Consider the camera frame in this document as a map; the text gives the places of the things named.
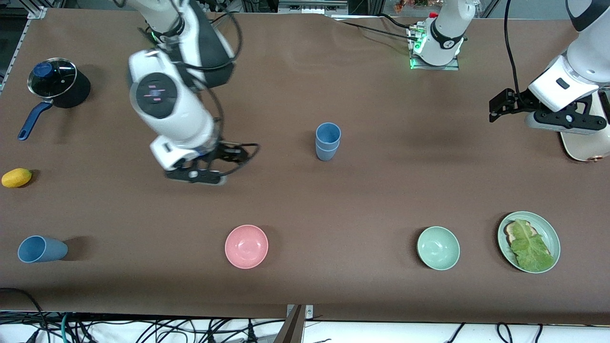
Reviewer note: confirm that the blue plastic cup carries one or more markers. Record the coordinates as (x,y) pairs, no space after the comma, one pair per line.
(329,139)
(327,155)
(47,249)

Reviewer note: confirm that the glass lid with blue knob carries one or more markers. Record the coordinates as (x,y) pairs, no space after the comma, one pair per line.
(59,81)

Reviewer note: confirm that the cream plate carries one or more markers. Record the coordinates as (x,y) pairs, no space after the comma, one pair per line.
(586,145)

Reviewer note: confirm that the mint green plate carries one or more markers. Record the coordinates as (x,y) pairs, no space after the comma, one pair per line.
(549,229)

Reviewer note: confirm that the toasted bread slice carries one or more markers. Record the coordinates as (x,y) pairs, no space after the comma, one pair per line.
(509,233)

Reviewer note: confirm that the dark table leg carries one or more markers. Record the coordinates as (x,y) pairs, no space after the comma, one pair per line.
(291,328)

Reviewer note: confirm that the metal table bracket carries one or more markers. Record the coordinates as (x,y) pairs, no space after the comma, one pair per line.
(309,312)

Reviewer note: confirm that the yellow lemon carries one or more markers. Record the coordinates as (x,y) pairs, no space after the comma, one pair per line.
(16,177)

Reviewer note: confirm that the mint green bowl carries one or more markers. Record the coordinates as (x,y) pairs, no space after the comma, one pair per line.
(438,247)

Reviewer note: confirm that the aluminium table frame rail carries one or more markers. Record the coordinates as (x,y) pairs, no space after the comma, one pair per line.
(16,45)

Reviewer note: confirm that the pink bowl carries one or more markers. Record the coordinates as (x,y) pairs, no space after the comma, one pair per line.
(246,246)

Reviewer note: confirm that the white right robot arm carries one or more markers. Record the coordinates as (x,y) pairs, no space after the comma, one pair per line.
(186,114)

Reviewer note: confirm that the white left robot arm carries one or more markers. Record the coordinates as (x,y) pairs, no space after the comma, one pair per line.
(593,52)

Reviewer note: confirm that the green lettuce leaf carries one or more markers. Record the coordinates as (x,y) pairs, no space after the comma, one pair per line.
(531,250)

